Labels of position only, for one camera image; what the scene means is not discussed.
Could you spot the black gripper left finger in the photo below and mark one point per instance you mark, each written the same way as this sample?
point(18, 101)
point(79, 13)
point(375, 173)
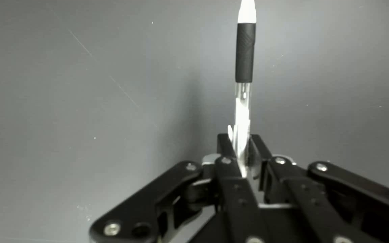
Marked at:
point(158, 202)

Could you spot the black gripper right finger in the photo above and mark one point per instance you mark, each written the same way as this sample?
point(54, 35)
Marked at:
point(361, 197)

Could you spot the black and white pen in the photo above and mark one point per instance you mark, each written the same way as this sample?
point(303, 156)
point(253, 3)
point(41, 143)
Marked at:
point(246, 48)

